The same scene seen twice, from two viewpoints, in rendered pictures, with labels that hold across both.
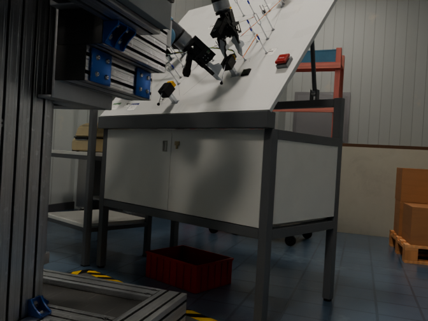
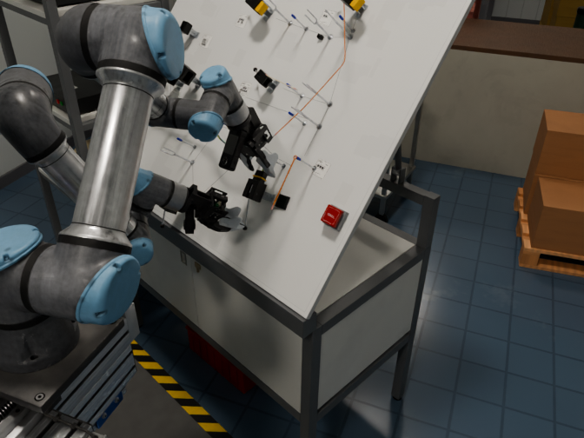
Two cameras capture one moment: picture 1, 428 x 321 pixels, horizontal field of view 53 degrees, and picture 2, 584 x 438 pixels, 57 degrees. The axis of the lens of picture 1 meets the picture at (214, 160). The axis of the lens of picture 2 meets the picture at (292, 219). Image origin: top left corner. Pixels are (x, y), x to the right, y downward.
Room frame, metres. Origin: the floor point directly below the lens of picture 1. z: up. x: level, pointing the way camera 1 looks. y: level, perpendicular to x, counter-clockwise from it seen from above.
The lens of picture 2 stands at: (0.57, -0.20, 1.90)
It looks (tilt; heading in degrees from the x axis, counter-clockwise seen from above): 33 degrees down; 2
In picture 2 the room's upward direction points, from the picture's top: 1 degrees clockwise
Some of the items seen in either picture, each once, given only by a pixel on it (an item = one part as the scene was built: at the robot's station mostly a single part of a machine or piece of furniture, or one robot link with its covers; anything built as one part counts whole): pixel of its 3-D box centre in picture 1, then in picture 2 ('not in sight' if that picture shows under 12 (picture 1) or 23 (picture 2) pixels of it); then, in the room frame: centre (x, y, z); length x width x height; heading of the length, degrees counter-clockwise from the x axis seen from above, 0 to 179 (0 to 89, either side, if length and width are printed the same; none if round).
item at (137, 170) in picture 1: (135, 166); (154, 254); (2.27, 0.41, 0.60); 0.55 x 0.02 x 0.39; 47
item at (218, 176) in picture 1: (211, 174); (243, 325); (1.89, 0.01, 0.60); 0.55 x 0.03 x 0.39; 47
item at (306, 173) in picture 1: (213, 171); (256, 253); (2.30, 0.00, 0.60); 1.17 x 0.58 x 0.40; 47
